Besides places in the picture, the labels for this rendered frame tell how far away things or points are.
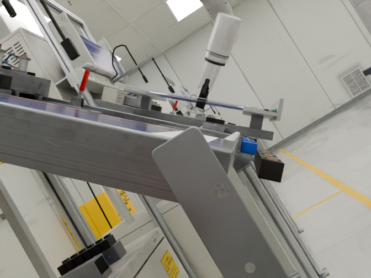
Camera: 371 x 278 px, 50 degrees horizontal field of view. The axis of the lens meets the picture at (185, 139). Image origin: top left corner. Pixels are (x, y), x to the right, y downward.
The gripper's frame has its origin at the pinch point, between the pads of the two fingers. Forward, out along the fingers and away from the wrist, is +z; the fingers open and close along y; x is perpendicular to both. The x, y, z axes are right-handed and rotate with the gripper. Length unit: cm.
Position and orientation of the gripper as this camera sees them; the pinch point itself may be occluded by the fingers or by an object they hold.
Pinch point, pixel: (201, 101)
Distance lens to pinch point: 146.5
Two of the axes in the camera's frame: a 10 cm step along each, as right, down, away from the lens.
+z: -2.9, 8.9, 3.5
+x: 9.4, 3.4, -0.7
